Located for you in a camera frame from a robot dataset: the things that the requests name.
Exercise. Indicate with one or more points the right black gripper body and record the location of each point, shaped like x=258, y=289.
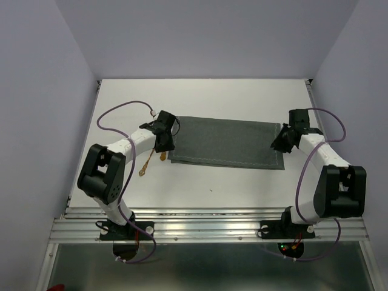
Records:
x=282, y=140

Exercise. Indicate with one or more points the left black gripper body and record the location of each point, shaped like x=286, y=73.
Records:
x=168, y=145

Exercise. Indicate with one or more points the grey cloth napkin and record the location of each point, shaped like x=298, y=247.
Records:
x=226, y=143

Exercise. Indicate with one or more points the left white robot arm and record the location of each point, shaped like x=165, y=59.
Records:
x=102, y=173

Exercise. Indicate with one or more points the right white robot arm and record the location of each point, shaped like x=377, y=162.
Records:
x=341, y=187

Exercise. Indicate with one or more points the gold fork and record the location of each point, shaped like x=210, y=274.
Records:
x=145, y=166

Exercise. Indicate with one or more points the red object at corner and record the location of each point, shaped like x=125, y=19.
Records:
x=57, y=287

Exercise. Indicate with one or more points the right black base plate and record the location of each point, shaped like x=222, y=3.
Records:
x=275, y=229

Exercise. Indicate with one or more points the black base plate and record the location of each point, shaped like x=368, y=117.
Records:
x=275, y=229
x=112, y=232

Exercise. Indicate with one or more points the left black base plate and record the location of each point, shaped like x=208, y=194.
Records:
x=112, y=232

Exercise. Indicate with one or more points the aluminium mounting rail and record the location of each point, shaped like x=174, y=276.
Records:
x=196, y=225

